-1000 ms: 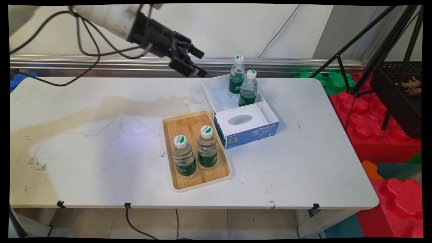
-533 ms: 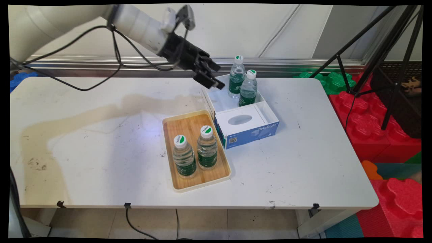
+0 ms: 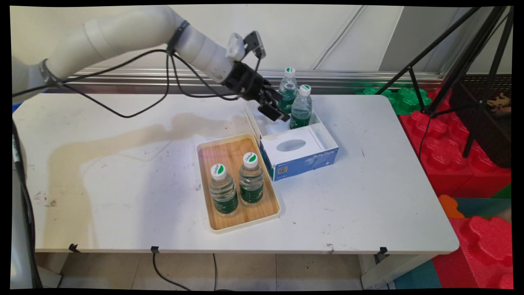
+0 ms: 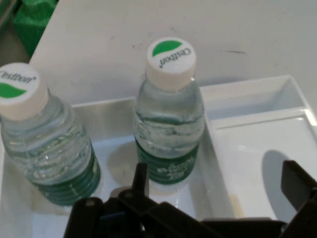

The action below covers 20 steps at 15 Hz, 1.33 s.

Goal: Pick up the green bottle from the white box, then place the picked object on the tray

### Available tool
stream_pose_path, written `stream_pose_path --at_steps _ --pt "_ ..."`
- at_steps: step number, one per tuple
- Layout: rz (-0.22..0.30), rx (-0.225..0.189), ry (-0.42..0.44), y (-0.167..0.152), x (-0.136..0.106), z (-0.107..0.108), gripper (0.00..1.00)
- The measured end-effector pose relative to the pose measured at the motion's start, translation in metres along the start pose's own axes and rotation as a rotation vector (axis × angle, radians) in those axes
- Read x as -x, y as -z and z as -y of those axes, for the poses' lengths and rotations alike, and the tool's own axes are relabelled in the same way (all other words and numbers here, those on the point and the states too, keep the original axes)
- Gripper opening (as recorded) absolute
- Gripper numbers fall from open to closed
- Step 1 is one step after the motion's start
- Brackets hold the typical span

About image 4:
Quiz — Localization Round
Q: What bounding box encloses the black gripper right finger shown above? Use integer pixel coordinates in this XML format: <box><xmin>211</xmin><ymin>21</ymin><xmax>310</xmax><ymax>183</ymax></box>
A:
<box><xmin>279</xmin><ymin>160</ymin><xmax>317</xmax><ymax>238</ymax></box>

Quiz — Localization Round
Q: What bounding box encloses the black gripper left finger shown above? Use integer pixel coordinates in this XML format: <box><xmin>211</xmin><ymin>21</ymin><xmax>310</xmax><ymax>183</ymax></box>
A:
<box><xmin>64</xmin><ymin>162</ymin><xmax>204</xmax><ymax>238</ymax></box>

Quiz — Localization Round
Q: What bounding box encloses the green label water bottle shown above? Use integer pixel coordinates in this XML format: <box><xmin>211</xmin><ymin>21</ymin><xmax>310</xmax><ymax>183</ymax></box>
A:
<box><xmin>133</xmin><ymin>37</ymin><xmax>206</xmax><ymax>193</ymax></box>
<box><xmin>0</xmin><ymin>62</ymin><xmax>102</xmax><ymax>208</ymax></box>

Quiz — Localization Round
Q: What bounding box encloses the white divided tray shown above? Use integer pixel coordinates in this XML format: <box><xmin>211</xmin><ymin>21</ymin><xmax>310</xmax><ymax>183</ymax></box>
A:
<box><xmin>0</xmin><ymin>74</ymin><xmax>317</xmax><ymax>238</ymax></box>

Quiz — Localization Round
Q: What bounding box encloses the green foam block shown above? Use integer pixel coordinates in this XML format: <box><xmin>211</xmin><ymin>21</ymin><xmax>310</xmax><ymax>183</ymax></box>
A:
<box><xmin>0</xmin><ymin>0</ymin><xmax>59</xmax><ymax>59</ymax></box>

